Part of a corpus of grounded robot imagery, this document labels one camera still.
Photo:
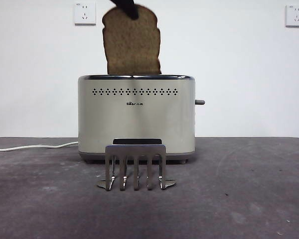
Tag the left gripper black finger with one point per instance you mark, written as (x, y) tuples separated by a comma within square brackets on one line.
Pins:
[(128, 8)]

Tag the brown wholemeal bread slice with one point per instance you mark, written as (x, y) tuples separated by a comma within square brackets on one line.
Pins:
[(132, 47)]

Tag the cream steel two-slot toaster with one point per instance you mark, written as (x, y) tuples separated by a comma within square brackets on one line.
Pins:
[(139, 122)]

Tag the grey toaster lever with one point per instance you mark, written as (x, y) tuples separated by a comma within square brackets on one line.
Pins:
[(200, 102)]

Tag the shiny metal bread rack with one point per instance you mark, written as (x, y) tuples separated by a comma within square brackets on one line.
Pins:
[(135, 150)]

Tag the white wall socket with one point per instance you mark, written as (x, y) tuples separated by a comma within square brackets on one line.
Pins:
[(85, 13), (296, 16)]

